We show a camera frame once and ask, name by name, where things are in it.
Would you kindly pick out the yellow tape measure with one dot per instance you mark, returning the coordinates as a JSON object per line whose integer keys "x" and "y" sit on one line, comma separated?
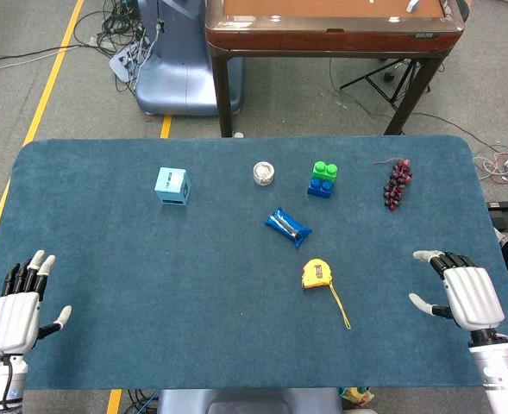
{"x": 315, "y": 275}

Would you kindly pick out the blue table cloth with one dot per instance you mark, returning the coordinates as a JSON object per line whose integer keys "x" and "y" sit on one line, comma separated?
{"x": 150, "y": 280}

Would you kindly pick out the blue toy brick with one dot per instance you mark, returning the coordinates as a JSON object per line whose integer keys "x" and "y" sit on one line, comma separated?
{"x": 321, "y": 188}

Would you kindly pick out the blue snack packet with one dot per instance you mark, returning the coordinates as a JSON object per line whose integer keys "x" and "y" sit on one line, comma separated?
{"x": 287, "y": 226}

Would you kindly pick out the yellow toy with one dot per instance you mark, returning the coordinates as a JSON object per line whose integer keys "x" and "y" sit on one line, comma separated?
{"x": 357, "y": 397}

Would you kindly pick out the green toy brick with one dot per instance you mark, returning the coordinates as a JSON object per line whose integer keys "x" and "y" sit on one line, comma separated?
{"x": 325, "y": 171}

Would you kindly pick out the blue white mahjong tile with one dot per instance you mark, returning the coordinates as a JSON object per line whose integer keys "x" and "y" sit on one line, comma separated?
{"x": 412, "y": 5}

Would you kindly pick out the brown mahjong table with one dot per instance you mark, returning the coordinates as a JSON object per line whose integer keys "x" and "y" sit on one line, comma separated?
{"x": 322, "y": 36}

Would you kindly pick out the light blue cardboard box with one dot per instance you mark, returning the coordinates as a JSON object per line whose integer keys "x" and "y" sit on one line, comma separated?
{"x": 171, "y": 183}

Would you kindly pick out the grey power strip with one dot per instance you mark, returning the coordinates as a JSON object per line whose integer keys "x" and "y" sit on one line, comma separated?
{"x": 124, "y": 62}

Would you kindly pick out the purple grape bunch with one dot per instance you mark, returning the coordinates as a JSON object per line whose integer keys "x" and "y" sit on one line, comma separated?
{"x": 396, "y": 185}

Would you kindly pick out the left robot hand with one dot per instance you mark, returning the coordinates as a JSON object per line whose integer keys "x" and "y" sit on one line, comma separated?
{"x": 14, "y": 319}

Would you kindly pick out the black tripod stand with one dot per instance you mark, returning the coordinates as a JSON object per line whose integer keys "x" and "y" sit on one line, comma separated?
{"x": 385, "y": 84}

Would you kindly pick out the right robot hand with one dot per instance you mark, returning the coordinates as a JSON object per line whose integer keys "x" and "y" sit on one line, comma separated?
{"x": 473, "y": 297}

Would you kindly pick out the round clear plastic jar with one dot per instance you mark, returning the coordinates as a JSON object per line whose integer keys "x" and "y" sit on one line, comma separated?
{"x": 264, "y": 173}

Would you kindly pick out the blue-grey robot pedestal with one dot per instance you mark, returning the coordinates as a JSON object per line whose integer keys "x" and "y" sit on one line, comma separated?
{"x": 180, "y": 77}

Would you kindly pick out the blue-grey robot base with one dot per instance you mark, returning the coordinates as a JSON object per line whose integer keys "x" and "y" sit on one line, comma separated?
{"x": 245, "y": 403}

